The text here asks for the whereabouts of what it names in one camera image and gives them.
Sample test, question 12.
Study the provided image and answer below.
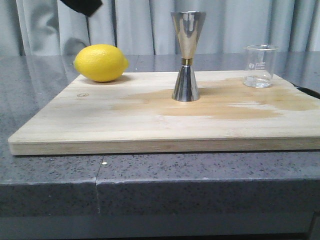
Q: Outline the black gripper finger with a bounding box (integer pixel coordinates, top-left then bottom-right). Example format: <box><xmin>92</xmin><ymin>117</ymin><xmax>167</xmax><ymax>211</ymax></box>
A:
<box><xmin>61</xmin><ymin>0</ymin><xmax>103</xmax><ymax>17</ymax></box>

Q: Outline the steel double jigger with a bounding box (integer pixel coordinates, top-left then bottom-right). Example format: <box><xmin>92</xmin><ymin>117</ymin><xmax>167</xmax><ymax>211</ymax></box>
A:
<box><xmin>171</xmin><ymin>11</ymin><xmax>206</xmax><ymax>102</ymax></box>

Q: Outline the clear glass beaker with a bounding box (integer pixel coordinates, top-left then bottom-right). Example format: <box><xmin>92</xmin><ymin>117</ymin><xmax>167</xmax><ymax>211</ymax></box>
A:
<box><xmin>243</xmin><ymin>44</ymin><xmax>278</xmax><ymax>88</ymax></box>

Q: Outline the yellow lemon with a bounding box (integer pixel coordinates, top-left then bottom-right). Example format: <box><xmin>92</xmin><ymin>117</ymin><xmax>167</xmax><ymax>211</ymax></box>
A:
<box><xmin>73</xmin><ymin>44</ymin><xmax>129</xmax><ymax>82</ymax></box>

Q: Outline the grey curtain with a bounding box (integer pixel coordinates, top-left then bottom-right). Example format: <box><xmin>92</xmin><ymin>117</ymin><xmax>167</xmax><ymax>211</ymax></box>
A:
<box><xmin>0</xmin><ymin>0</ymin><xmax>320</xmax><ymax>56</ymax></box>

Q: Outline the light wooden cutting board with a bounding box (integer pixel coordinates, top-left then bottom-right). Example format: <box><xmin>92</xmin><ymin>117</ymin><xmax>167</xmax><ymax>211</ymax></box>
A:
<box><xmin>8</xmin><ymin>70</ymin><xmax>320</xmax><ymax>155</ymax></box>

